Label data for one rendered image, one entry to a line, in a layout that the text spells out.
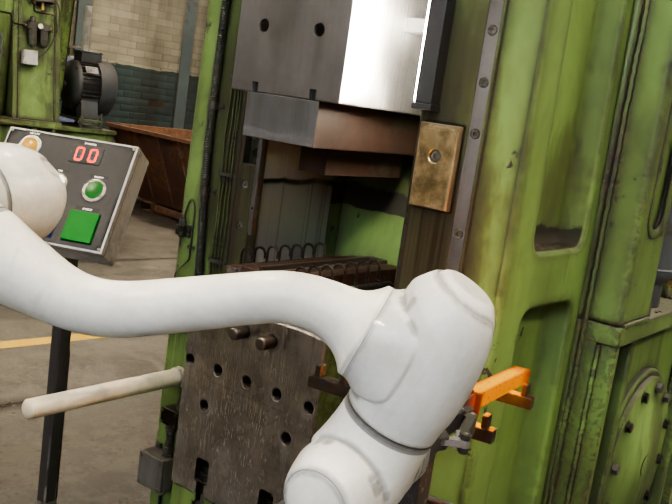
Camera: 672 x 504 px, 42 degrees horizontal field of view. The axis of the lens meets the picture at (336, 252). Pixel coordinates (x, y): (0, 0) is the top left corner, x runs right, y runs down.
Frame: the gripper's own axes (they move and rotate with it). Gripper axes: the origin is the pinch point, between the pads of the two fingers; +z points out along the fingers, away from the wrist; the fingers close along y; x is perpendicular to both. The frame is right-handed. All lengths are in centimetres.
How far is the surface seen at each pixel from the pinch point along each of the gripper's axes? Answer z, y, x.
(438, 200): 51, -26, 24
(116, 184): 45, -102, 13
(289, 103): 45, -59, 38
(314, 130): 43, -52, 33
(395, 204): 93, -52, 17
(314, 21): 44, -56, 55
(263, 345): 34, -51, -10
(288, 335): 37, -47, -8
